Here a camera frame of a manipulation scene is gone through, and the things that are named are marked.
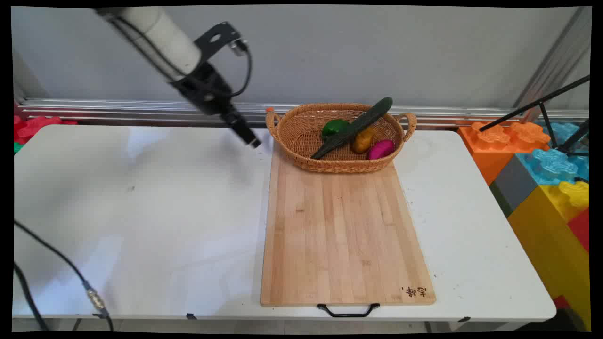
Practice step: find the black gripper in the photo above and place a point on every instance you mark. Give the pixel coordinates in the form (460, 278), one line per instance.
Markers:
(205, 89)

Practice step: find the long dark green cucumber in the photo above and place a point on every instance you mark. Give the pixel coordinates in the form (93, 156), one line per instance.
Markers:
(358, 125)

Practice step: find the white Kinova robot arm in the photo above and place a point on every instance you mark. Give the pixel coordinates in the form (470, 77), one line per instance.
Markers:
(160, 33)

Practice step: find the woven wicker basket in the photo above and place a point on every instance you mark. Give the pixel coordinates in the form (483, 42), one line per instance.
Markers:
(301, 136)

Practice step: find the green bell pepper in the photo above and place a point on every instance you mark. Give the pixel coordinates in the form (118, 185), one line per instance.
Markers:
(333, 127)

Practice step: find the yellow-brown potato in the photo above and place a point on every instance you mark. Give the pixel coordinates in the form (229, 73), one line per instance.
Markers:
(362, 141)

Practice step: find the magenta toy vegetable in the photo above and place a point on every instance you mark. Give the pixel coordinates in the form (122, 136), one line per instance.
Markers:
(380, 149)

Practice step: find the bamboo cutting board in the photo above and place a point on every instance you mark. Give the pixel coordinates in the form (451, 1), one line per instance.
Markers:
(339, 235)

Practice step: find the orange foam block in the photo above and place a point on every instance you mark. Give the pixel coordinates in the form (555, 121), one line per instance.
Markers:
(490, 160)

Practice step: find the grey foam block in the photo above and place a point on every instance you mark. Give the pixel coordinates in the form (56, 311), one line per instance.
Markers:
(516, 183)

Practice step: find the black tripod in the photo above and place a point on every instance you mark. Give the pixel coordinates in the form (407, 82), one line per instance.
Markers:
(532, 104)

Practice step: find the blue foam block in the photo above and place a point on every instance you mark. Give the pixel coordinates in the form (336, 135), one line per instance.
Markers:
(551, 165)

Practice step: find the large coloured building blocks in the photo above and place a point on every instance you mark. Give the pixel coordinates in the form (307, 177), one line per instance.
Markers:
(546, 245)

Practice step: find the red foam block beside yellow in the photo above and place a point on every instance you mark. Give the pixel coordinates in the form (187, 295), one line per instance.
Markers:
(582, 228)

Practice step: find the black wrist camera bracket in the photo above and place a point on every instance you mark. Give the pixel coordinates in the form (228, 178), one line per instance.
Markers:
(214, 37)

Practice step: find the aluminium rail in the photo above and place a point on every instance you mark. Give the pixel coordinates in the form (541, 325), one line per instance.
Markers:
(118, 110)

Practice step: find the aluminium frame post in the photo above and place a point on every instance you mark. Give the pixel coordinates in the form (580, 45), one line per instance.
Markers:
(556, 56)

